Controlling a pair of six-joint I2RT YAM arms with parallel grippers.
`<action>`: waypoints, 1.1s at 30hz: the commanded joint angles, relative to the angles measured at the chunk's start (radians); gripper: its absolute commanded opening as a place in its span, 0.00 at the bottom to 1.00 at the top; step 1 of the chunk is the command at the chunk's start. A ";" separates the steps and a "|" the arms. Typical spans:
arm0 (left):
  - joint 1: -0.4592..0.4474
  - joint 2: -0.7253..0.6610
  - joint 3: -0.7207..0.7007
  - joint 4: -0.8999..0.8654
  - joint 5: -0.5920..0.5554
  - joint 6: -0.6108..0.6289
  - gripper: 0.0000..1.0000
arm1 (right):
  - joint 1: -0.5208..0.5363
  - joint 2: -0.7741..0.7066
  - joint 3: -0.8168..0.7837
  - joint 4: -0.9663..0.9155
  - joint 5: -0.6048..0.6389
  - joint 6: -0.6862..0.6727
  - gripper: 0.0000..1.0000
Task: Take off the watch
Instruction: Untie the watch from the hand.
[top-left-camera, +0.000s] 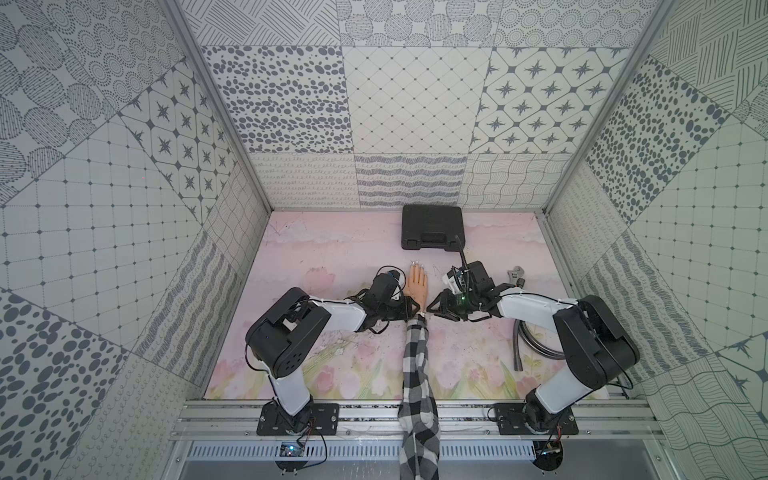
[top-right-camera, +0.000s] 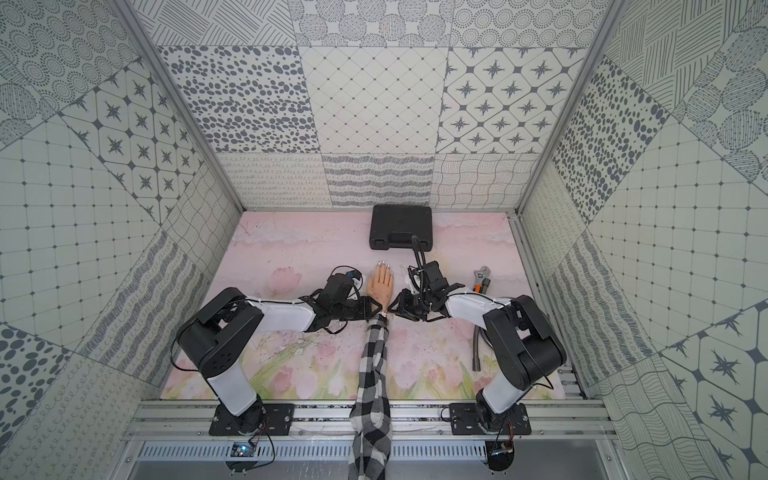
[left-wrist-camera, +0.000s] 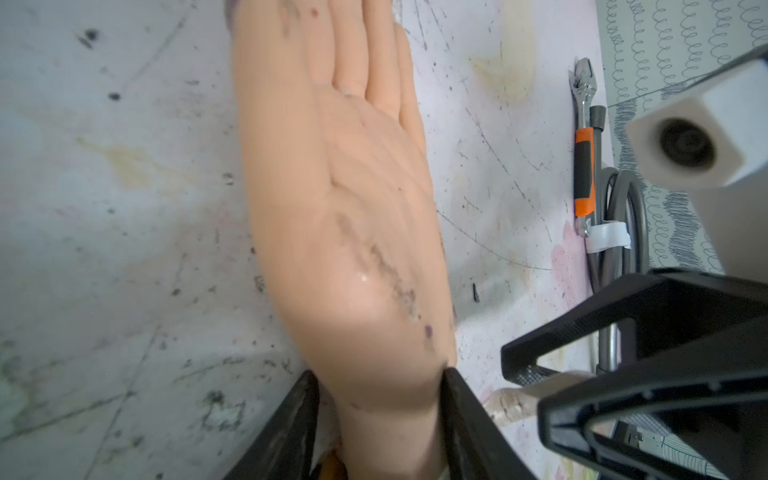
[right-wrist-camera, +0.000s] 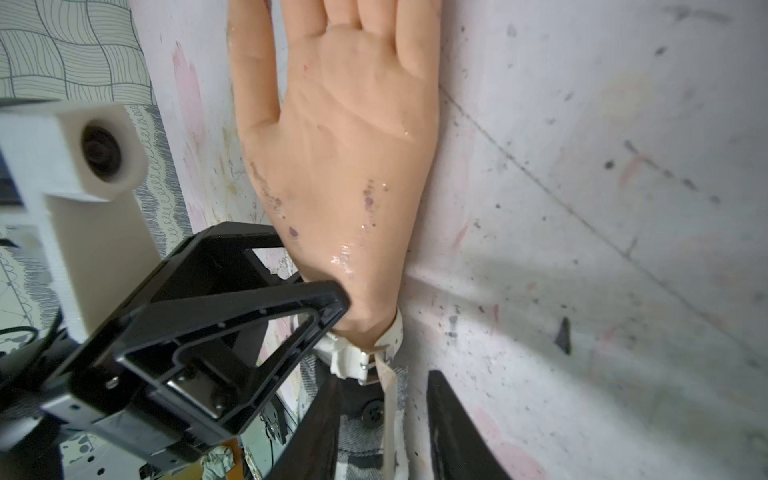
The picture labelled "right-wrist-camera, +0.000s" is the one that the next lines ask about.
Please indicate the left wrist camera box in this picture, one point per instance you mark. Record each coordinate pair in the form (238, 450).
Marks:
(75, 166)

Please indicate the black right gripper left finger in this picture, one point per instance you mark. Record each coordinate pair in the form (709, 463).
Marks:
(313, 450)

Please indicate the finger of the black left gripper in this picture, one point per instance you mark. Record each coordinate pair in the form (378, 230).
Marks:
(194, 354)

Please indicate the mannequin hand with glitter nails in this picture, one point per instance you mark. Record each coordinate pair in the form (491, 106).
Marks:
(340, 158)

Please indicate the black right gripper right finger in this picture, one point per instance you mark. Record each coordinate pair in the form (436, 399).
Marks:
(457, 448)

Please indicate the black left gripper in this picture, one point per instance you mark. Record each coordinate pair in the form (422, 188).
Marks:
(36, 432)

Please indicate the white wrist watch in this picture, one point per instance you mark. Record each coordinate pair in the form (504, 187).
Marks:
(369, 366)

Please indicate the black white plaid sleeve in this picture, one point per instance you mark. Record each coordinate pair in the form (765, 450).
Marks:
(360, 448)

